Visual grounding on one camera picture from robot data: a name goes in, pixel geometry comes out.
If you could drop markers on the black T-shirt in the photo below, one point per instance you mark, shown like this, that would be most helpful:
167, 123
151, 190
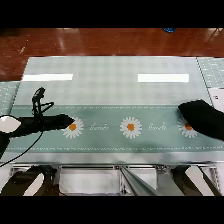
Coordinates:
203, 120

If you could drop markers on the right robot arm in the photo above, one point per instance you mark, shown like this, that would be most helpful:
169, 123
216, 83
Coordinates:
200, 180

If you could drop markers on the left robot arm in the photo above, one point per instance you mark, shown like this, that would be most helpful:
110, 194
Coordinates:
36, 122

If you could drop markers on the silver frame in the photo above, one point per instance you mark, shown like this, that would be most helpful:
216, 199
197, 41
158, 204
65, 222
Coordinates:
140, 186

